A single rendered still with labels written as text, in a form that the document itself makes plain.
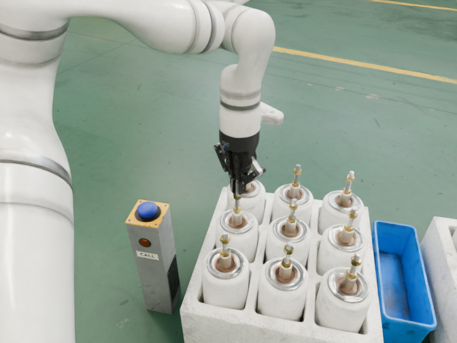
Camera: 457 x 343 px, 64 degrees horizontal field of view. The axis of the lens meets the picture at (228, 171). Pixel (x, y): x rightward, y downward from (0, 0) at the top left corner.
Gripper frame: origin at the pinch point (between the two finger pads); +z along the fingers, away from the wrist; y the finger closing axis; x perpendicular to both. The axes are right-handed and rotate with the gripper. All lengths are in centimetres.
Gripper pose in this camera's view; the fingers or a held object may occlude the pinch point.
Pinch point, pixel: (237, 186)
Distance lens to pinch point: 75.8
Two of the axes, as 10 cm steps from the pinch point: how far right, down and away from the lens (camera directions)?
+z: 0.0, 7.9, 6.2
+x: 7.6, -4.0, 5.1
